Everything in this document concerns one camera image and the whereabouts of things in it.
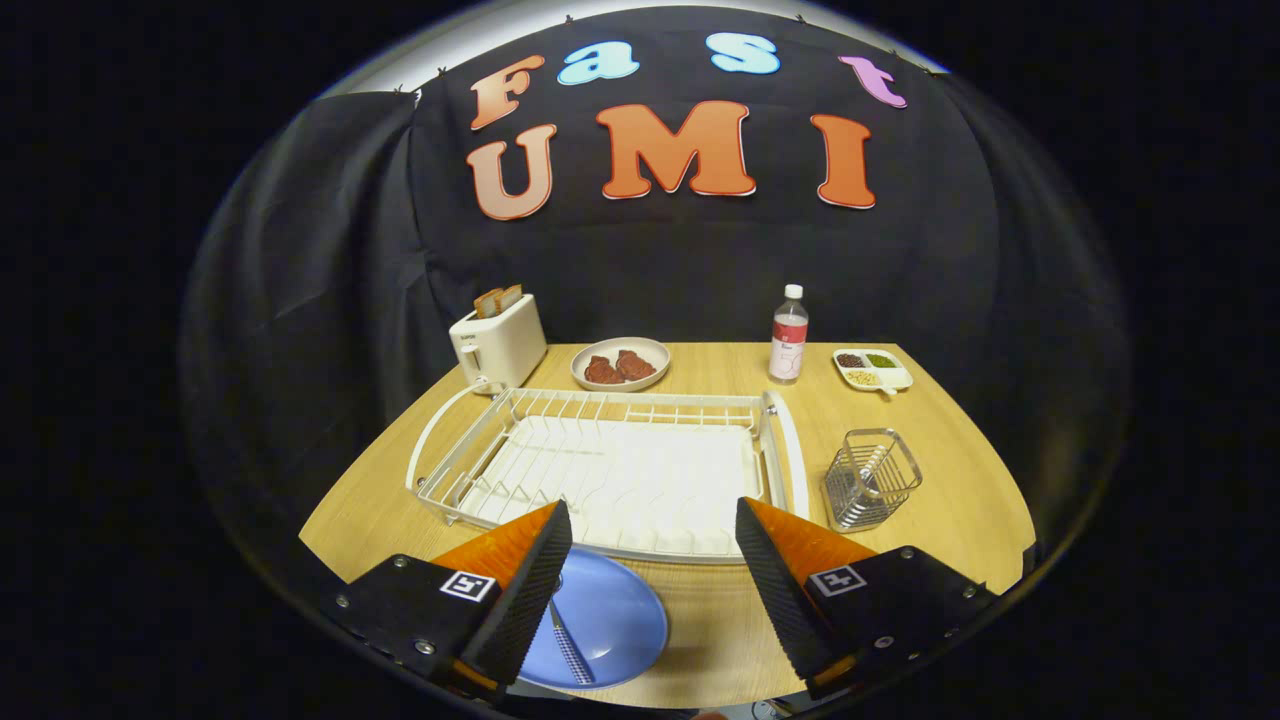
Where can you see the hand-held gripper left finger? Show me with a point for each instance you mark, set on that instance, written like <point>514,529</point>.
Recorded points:
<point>530,600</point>

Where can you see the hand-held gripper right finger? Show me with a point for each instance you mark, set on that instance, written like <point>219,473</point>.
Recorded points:
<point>775,600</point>

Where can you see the silver spoon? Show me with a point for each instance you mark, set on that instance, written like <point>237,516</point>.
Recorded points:
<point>572,650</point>

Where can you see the blue plate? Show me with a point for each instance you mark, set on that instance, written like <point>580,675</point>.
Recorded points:
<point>620,620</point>

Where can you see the white divided bean dish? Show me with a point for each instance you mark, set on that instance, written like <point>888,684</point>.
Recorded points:
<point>895,378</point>

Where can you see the beige plate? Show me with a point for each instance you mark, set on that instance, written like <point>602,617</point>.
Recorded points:
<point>650,350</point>

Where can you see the white drip tray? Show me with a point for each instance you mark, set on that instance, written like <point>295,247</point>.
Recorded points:
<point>640,480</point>

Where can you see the red meat piece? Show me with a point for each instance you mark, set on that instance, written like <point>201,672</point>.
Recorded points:
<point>637,365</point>
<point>602,371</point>

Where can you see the clear bottle with red label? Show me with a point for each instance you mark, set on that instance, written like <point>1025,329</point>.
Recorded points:
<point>788,345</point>

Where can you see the cream toaster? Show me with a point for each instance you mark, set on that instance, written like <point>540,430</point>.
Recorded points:
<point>505,345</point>

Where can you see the brown toast slice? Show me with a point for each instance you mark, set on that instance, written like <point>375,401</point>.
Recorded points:
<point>511,297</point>
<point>487,304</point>

